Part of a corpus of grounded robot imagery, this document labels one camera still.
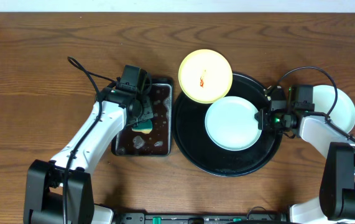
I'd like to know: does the green yellow sponge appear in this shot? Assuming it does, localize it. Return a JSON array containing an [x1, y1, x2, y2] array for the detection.
[[131, 119, 153, 134]]

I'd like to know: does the pale green plate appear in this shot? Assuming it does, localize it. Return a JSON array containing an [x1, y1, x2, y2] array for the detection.
[[205, 96, 262, 151]]

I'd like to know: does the light blue plate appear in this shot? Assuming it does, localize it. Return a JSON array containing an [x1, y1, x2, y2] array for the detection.
[[313, 85, 355, 133]]

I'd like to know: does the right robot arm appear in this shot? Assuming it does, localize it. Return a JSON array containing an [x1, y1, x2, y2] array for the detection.
[[254, 85, 355, 223]]

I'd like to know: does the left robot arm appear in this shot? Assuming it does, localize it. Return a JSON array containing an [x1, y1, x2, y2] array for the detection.
[[23, 90, 153, 223]]

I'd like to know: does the black rectangular water tray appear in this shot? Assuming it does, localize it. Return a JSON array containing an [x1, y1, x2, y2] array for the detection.
[[111, 78, 173, 156]]

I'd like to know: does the black round serving tray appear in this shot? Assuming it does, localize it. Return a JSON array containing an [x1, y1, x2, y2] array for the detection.
[[172, 73, 282, 177]]

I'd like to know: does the yellow plate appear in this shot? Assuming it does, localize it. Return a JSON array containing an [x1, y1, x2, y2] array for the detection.
[[178, 49, 233, 104]]

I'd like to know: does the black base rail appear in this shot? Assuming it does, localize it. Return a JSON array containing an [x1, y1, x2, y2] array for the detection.
[[111, 212, 290, 224]]

